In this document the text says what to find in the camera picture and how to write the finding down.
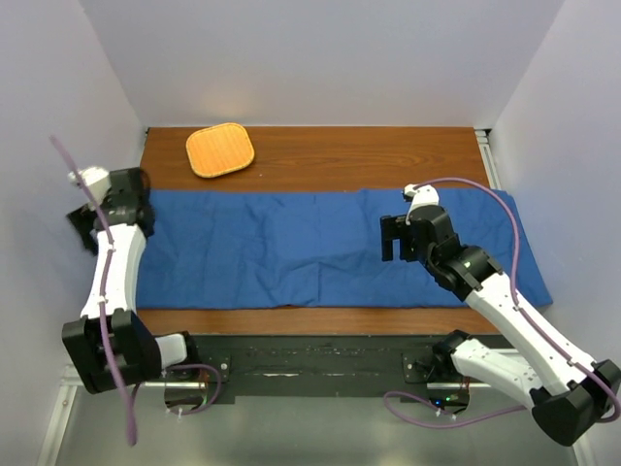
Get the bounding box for blue surgical drape cloth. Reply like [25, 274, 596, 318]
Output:
[130, 186, 554, 312]

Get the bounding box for orange square woven mat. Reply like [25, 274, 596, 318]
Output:
[185, 122, 255, 179]

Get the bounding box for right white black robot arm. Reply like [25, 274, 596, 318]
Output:
[380, 205, 620, 447]

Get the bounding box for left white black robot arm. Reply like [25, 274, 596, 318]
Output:
[61, 166, 201, 394]

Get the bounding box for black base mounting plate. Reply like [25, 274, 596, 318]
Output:
[168, 335, 474, 412]

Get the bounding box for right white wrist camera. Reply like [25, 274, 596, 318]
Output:
[403, 183, 440, 225]

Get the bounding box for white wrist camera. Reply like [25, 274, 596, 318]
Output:
[403, 183, 440, 225]
[79, 166, 111, 204]

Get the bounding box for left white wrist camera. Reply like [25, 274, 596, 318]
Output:
[79, 166, 111, 204]

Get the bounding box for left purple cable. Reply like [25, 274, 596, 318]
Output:
[48, 134, 142, 447]

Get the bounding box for purple cable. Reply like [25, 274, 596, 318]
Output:
[382, 176, 621, 431]
[48, 134, 142, 447]

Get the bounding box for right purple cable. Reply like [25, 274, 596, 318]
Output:
[382, 176, 621, 431]

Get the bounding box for aluminium frame rail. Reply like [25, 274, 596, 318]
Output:
[60, 364, 85, 406]

